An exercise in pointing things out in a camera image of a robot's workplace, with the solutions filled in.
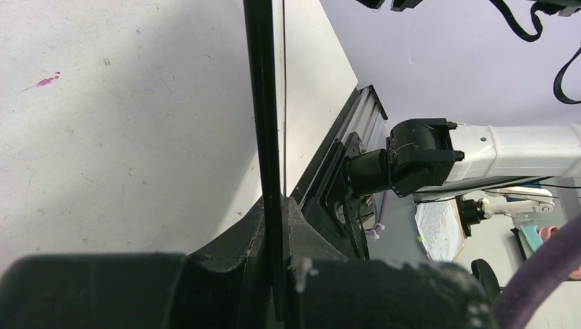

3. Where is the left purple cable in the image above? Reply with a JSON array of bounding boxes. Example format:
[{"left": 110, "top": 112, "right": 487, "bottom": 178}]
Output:
[{"left": 493, "top": 213, "right": 581, "bottom": 329}]

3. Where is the black loop cable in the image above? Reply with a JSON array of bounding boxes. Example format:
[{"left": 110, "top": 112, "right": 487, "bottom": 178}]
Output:
[{"left": 489, "top": 0, "right": 581, "bottom": 106}]

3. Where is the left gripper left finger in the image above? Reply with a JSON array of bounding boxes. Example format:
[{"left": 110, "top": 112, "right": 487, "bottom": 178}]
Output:
[{"left": 1, "top": 201, "right": 271, "bottom": 328}]

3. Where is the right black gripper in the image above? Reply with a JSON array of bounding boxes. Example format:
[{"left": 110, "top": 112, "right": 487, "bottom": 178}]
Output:
[{"left": 357, "top": 0, "right": 422, "bottom": 12}]

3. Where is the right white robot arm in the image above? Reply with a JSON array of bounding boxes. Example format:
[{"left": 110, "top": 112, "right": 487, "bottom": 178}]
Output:
[{"left": 345, "top": 35, "right": 580, "bottom": 197}]

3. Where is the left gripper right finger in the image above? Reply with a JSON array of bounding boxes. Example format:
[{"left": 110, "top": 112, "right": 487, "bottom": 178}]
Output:
[{"left": 282, "top": 198, "right": 497, "bottom": 328}]

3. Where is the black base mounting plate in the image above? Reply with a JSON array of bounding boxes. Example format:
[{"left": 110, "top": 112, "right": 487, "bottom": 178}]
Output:
[{"left": 290, "top": 88, "right": 391, "bottom": 262}]

